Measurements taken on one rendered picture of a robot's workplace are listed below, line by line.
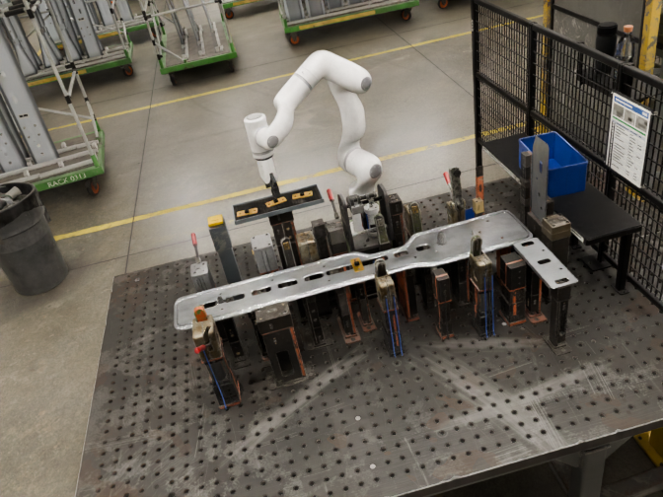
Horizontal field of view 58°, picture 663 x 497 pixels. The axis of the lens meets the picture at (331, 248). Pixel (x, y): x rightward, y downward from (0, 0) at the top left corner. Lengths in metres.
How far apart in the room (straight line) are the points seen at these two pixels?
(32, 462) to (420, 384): 2.14
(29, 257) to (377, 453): 3.19
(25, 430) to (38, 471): 0.34
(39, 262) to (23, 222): 0.34
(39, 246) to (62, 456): 1.68
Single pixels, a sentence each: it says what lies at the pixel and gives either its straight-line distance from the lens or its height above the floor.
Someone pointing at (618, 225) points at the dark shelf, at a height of 1.03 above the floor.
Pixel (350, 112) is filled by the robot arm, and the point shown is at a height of 1.40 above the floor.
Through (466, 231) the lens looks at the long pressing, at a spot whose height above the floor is 1.00.
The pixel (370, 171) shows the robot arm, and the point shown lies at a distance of 2.57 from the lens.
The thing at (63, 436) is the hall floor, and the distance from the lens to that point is 3.60.
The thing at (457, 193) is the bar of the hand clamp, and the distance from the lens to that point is 2.44.
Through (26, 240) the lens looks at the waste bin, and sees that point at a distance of 4.57.
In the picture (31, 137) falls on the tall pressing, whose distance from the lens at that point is 6.14.
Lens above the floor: 2.35
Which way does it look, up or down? 34 degrees down
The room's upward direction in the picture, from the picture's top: 11 degrees counter-clockwise
